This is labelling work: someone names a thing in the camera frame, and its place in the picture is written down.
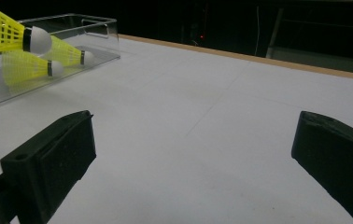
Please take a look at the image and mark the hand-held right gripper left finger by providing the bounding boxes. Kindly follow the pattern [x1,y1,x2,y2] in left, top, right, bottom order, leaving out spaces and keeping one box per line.
[0,109,98,224]

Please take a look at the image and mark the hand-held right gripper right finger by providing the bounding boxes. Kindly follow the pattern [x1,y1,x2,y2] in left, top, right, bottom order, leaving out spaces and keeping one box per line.
[290,110,353,224]

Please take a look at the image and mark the yellow shuttlecock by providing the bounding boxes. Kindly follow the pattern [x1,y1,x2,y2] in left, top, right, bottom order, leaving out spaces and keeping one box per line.
[1,49,65,87]
[44,35,95,68]
[0,0,53,57]

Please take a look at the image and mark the clear plastic container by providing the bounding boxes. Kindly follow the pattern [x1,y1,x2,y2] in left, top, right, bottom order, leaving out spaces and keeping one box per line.
[0,12,121,108]

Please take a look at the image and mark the wooden table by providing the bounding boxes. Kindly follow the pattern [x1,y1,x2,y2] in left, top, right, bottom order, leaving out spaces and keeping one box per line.
[117,33,353,83]

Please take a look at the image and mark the power strip with red light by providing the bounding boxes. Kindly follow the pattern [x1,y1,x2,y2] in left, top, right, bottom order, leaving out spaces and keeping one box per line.
[195,30,208,44]

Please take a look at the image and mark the white metal desk frame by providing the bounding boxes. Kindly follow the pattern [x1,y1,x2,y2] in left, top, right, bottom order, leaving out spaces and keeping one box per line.
[264,6,353,77]

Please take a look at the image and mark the white cable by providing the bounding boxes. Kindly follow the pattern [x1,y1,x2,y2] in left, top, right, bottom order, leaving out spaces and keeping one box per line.
[254,5,261,58]

